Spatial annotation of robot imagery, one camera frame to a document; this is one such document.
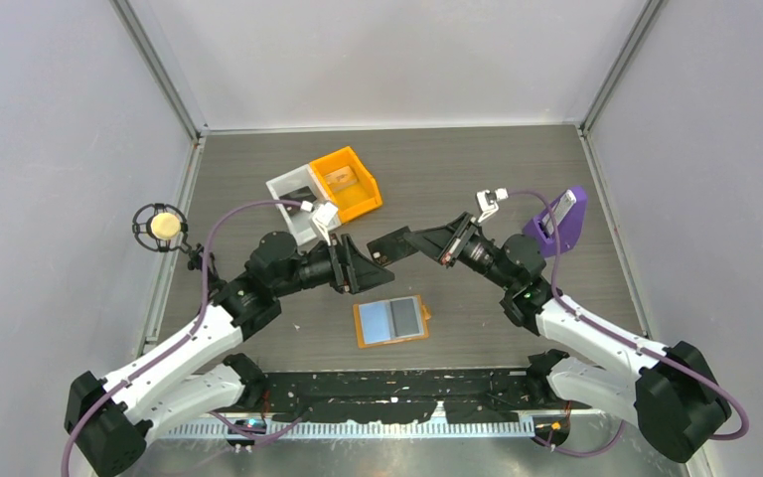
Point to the orange plastic bin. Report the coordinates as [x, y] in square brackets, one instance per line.
[357, 200]

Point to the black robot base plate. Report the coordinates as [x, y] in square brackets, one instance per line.
[397, 397]

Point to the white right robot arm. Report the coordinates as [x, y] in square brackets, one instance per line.
[668, 393]

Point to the aluminium front rail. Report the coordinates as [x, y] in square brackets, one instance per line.
[434, 427]

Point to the black card stack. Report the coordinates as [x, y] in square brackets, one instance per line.
[302, 194]

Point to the black credit card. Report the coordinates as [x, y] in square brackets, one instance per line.
[391, 247]
[405, 317]

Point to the purple metronome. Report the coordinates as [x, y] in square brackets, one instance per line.
[562, 231]

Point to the orange card holder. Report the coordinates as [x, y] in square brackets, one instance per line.
[373, 323]

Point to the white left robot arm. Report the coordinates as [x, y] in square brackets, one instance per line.
[111, 419]

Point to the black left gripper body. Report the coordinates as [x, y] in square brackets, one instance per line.
[324, 266]

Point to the microphone with shock mount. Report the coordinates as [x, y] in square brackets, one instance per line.
[160, 227]

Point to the white plastic bin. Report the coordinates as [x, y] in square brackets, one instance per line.
[297, 221]

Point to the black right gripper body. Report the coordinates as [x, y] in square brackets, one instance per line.
[473, 251]

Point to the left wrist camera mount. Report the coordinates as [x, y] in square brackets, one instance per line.
[323, 217]

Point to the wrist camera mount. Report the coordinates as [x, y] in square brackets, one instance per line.
[323, 217]
[488, 202]

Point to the tan card stack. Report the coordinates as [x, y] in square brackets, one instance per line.
[341, 179]

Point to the black microphone tripod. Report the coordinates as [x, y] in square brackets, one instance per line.
[195, 255]

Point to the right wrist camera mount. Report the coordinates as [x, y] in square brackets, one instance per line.
[488, 202]

